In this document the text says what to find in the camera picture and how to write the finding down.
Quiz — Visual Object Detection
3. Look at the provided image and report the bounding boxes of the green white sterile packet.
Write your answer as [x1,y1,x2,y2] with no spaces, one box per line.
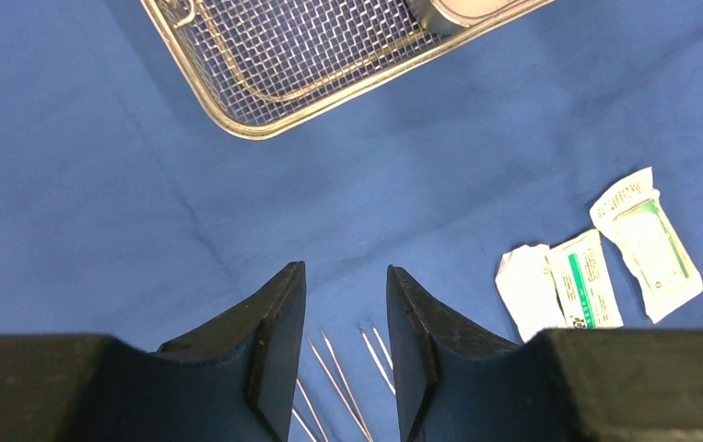
[546,228,624,329]

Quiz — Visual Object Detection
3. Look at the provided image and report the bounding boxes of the pointed steel tweezers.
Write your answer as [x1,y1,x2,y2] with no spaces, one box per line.
[357,319,396,396]

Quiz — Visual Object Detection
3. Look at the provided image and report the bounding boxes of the small steel instrument pan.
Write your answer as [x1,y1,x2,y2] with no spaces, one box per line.
[406,0,528,35]

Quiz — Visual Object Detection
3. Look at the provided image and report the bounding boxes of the blue surgical wrap cloth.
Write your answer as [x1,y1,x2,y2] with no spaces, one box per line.
[0,1,703,441]

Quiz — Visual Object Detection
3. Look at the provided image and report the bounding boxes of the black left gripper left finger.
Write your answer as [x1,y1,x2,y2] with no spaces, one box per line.
[0,262,306,441]

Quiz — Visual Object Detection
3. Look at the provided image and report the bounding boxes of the white gauze roll packet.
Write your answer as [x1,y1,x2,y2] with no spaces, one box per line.
[495,244,567,343]

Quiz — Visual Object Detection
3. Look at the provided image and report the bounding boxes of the thin steel tweezers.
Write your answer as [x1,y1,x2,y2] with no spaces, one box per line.
[307,329,374,442]

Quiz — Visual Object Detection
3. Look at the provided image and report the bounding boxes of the wire mesh steel tray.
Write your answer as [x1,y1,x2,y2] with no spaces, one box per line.
[143,1,541,140]

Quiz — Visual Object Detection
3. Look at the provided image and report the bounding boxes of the blunt steel tweezers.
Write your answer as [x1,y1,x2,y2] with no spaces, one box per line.
[291,378,330,442]

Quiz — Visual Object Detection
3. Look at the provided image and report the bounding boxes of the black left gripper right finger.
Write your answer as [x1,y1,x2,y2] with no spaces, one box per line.
[386,266,703,441]

